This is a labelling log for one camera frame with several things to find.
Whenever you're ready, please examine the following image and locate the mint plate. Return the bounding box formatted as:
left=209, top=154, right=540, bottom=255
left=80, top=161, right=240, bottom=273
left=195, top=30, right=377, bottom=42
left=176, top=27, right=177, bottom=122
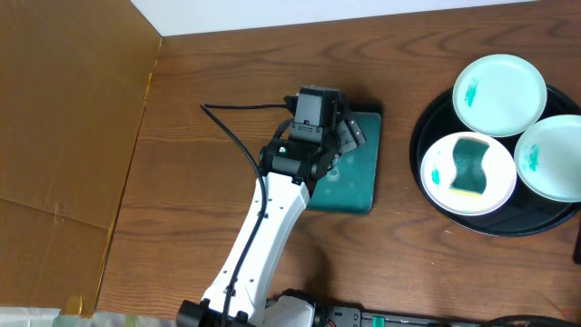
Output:
left=452, top=54, right=547, bottom=137
left=514, top=114, right=580, bottom=203

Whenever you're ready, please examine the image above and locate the mint plate right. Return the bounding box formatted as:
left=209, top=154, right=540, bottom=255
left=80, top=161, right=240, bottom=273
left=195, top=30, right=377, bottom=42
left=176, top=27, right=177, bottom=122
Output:
left=514, top=114, right=580, bottom=203

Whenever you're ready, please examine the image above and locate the black rectangular water tray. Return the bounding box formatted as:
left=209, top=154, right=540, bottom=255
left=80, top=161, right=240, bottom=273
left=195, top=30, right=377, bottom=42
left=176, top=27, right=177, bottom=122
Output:
left=307, top=103, right=383, bottom=214

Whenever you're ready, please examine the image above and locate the black right cable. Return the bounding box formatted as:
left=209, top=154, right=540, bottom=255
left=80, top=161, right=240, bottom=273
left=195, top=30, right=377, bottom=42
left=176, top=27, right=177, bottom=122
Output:
left=480, top=314, right=581, bottom=327

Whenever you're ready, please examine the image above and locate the brown cardboard panel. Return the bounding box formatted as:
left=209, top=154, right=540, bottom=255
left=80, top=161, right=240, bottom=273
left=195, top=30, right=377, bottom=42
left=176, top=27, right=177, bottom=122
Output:
left=1, top=0, right=162, bottom=315

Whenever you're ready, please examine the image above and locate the white plate with stain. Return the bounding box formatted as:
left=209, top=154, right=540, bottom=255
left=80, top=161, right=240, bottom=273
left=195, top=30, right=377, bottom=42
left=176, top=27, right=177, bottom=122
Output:
left=420, top=132, right=517, bottom=216

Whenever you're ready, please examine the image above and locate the green yellow sponge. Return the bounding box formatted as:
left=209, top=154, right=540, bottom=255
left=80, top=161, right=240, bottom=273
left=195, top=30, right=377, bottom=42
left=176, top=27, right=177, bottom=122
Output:
left=449, top=138, right=489, bottom=196

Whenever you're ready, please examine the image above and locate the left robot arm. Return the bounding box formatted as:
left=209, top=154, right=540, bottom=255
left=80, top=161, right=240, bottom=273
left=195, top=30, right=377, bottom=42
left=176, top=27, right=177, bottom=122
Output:
left=176, top=112, right=381, bottom=327

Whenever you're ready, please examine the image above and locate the mint plate top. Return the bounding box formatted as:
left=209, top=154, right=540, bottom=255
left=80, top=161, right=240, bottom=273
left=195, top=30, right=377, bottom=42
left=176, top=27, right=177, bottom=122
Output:
left=452, top=54, right=547, bottom=137

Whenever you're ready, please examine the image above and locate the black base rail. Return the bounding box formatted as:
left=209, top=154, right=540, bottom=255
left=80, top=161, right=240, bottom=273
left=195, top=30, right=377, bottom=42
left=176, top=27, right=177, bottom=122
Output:
left=267, top=296, right=482, bottom=327

